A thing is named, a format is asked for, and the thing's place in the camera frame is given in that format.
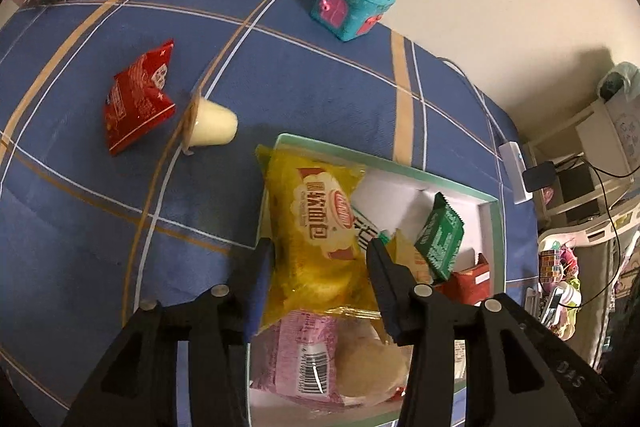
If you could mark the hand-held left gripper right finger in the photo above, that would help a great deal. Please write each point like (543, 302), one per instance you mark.
(382, 277)

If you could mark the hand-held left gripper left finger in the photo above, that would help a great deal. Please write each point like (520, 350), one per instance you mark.
(260, 277)

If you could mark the yellow bread packet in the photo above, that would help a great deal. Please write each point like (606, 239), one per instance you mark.
(310, 232)

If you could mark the dark green snack packet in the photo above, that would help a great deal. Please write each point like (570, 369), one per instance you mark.
(440, 237)

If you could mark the pink snack packet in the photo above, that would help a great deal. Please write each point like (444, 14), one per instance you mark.
(300, 347)

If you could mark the clear bun packet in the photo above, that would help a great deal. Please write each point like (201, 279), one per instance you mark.
(370, 357)

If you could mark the brown red snack packet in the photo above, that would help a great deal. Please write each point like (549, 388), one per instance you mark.
(470, 282)

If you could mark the white tray with green rim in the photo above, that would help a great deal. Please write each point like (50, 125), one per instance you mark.
(400, 187)

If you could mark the pale yellow jelly cup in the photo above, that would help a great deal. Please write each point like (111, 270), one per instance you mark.
(215, 124)

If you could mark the colourful patterned box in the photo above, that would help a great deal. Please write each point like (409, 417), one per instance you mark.
(552, 263)

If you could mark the black box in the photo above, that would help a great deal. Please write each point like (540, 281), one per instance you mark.
(540, 177)

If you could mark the small red snack packet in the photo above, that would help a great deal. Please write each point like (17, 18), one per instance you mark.
(137, 102)

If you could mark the white shelf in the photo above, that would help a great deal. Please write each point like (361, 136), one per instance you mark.
(600, 127)

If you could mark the teal toy house box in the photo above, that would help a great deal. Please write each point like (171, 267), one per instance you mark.
(350, 2)

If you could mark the pale plastic bag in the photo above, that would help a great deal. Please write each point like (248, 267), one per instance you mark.
(620, 79)

